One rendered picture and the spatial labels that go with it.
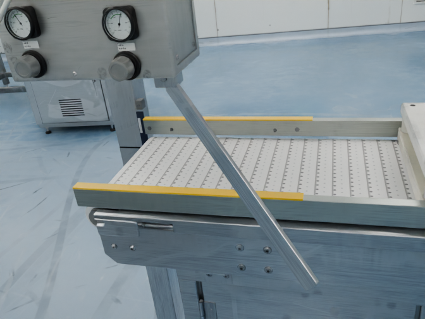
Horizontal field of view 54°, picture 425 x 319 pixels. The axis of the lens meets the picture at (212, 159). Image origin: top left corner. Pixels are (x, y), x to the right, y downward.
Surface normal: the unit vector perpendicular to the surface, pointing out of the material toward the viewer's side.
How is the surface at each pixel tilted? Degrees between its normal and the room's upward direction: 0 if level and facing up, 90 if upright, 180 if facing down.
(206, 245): 90
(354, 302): 90
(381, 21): 90
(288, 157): 0
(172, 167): 0
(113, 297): 0
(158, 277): 90
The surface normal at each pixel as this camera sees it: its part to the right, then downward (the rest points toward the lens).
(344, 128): -0.25, 0.46
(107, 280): -0.10, -0.89
